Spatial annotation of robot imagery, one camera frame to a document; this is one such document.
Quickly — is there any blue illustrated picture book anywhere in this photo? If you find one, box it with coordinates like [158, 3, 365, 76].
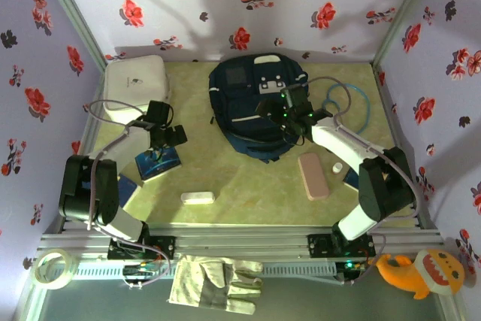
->
[135, 146, 183, 181]

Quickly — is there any navy blue backpack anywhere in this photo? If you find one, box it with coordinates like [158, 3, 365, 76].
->
[208, 53, 310, 165]

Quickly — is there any pink pencil case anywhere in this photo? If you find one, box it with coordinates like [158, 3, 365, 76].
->
[297, 152, 331, 201]

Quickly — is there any blue and white notebook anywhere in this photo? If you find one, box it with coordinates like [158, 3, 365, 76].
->
[118, 173, 144, 207]

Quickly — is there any small white eraser case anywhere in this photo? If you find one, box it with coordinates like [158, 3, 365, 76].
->
[180, 191, 215, 205]

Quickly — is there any dark blue book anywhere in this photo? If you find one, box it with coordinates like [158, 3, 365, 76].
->
[343, 168, 362, 190]

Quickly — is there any white plastic lunch box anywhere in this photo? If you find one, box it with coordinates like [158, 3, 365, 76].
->
[103, 54, 173, 123]

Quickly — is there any blue stethoscope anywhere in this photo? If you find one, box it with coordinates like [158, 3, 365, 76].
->
[325, 82, 373, 135]

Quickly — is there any grey work glove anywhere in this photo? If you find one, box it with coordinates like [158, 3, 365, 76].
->
[168, 254, 264, 316]

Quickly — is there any clear tape roll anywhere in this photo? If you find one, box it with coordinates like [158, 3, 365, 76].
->
[32, 248, 78, 291]

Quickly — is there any orange plush toy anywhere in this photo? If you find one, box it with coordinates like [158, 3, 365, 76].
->
[375, 248, 466, 301]

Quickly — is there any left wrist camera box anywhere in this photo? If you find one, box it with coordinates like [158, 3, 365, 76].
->
[146, 100, 172, 126]

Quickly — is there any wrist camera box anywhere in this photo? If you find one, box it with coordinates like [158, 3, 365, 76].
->
[280, 83, 311, 108]
[146, 100, 172, 126]

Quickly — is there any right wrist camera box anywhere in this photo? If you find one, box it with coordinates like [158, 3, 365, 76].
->
[280, 83, 311, 108]

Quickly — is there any aluminium side rail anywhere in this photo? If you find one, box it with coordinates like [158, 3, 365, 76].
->
[43, 71, 108, 234]
[374, 65, 439, 230]

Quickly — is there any left arm grey cable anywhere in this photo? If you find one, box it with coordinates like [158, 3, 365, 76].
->
[86, 99, 173, 290]

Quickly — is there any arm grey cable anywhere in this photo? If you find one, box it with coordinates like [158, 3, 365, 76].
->
[302, 75, 421, 286]
[86, 99, 173, 290]

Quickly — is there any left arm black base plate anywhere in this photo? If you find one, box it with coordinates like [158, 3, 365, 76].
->
[107, 235, 177, 261]

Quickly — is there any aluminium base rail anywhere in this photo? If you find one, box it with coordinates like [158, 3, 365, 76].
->
[37, 223, 444, 262]

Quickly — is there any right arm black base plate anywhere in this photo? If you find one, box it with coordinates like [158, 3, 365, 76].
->
[307, 233, 376, 259]

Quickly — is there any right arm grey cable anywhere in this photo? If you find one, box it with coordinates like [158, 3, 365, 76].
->
[302, 75, 421, 286]

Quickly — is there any aluminium frame post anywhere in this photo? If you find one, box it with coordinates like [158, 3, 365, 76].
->
[35, 0, 108, 72]
[371, 0, 440, 66]

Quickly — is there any white slotted cable duct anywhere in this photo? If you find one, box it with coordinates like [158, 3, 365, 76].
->
[48, 262, 337, 279]

